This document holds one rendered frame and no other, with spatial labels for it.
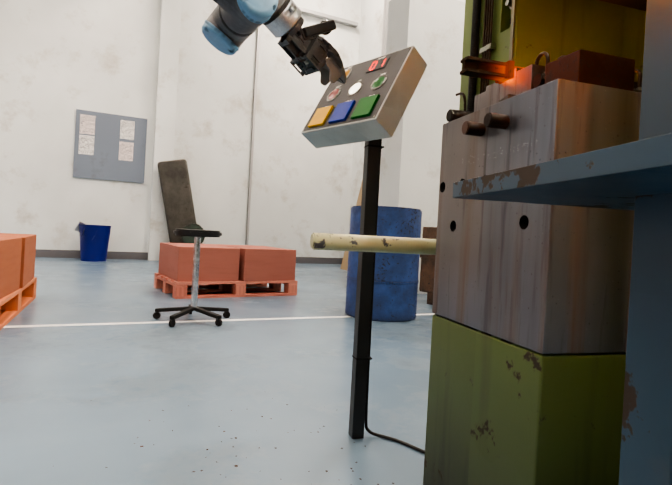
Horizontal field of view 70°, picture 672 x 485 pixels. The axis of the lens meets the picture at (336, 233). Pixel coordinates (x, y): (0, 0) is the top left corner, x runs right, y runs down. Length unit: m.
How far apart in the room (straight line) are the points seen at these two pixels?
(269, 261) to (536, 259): 3.88
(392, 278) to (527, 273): 2.75
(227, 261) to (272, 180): 4.70
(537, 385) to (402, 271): 2.81
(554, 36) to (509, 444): 1.00
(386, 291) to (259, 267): 1.43
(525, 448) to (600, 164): 0.62
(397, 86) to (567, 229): 0.74
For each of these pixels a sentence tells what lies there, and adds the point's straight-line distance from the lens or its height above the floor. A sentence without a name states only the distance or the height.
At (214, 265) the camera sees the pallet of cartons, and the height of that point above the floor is 0.28.
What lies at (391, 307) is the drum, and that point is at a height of 0.11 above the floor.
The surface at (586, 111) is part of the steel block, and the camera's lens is 0.91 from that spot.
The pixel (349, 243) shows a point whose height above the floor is 0.62.
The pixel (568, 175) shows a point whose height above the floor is 0.71.
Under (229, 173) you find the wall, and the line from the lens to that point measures 8.80.
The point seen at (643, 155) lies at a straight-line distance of 0.38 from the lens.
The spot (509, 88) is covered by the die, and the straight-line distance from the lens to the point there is 1.10.
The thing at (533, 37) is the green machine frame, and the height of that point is 1.17.
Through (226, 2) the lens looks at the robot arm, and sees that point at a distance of 1.07.
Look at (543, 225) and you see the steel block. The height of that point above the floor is 0.68.
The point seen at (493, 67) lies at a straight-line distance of 1.09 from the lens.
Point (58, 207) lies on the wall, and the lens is 8.56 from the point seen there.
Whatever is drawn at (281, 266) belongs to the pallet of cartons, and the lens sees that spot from 4.67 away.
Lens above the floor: 0.65
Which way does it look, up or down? level
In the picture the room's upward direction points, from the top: 3 degrees clockwise
